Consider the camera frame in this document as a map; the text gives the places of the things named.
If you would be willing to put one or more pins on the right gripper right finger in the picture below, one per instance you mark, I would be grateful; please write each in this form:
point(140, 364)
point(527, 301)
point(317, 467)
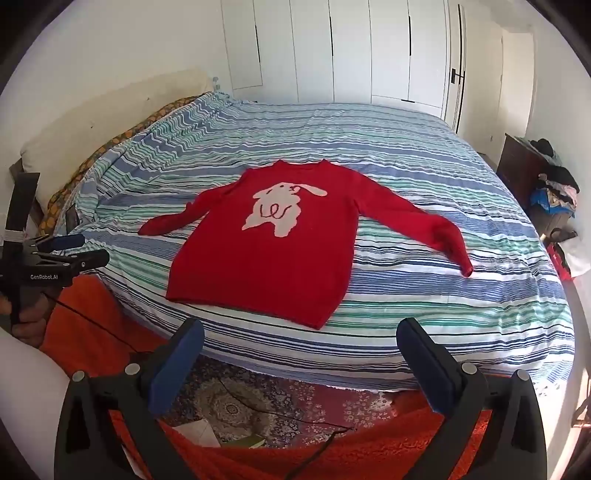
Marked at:
point(513, 445)

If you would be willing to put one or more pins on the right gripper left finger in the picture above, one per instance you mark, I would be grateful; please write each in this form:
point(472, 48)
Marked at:
point(87, 445)

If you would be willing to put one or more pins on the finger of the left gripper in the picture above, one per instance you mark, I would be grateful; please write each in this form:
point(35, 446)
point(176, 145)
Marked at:
point(78, 261)
point(48, 243)

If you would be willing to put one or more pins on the red sweater with white rabbit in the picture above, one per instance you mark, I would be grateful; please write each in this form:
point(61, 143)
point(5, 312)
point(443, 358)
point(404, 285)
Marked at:
point(279, 241)

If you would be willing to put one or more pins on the pile of clothes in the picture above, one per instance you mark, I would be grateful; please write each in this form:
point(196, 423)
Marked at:
point(556, 191)

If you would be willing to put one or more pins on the person's left hand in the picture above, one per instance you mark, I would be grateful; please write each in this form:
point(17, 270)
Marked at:
point(33, 322)

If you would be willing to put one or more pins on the orange red blanket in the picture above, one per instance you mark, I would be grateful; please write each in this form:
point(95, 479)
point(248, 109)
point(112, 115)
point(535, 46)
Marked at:
point(88, 331)

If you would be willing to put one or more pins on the cream padded headboard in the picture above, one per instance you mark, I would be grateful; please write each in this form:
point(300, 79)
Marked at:
point(59, 148)

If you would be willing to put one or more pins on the white paper sheet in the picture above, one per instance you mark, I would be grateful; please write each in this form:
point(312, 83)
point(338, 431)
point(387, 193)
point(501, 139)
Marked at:
point(199, 433)

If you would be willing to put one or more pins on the blue green striped bedspread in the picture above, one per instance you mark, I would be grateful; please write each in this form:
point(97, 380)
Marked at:
point(511, 313)

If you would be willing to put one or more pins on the green book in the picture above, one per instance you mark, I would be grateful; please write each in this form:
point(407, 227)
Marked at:
point(249, 442)

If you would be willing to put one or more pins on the patterned red rug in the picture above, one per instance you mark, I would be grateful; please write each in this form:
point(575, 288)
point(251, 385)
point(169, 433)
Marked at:
point(238, 403)

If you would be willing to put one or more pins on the dark wooden nightstand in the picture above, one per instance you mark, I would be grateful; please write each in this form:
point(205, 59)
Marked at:
point(519, 168)

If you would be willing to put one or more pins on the white built-in wardrobe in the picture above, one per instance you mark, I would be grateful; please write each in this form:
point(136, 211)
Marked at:
point(391, 53)

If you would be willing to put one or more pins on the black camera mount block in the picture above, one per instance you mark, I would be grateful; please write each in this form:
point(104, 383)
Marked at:
point(20, 206)

